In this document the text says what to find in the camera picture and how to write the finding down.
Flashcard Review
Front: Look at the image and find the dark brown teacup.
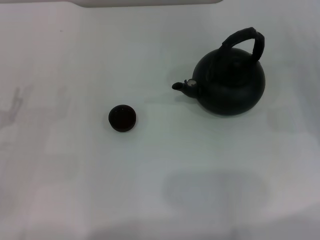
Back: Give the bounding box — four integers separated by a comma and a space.
108, 104, 138, 133

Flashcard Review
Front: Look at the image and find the black round teapot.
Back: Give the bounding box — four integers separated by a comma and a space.
171, 26, 266, 117

